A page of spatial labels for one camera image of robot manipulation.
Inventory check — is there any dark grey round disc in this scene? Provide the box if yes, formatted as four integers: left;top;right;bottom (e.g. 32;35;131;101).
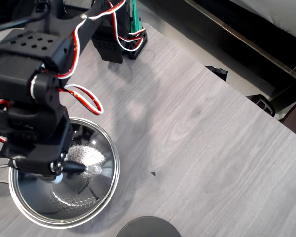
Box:
115;216;182;237

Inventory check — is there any black cable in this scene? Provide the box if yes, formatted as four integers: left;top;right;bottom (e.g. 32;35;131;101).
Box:
0;2;50;34

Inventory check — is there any glass lid with black handle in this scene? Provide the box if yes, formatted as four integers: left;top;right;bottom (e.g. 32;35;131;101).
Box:
9;118;120;227

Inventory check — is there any black furniture frame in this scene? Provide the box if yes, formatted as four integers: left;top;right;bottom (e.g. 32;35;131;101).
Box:
160;0;296;107

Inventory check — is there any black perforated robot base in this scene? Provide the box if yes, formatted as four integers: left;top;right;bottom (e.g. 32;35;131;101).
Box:
91;0;148;64

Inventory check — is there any green circuit board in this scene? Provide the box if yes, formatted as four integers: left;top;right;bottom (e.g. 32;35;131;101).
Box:
128;0;143;34

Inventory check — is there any black table clamp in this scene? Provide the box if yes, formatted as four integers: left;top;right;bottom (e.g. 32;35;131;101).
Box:
204;65;229;82
246;94;276;117

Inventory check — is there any white cushion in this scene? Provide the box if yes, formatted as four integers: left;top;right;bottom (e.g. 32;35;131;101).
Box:
229;0;296;41

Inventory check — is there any stainless steel saucepan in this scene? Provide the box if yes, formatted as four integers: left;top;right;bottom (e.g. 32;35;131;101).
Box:
0;117;121;229

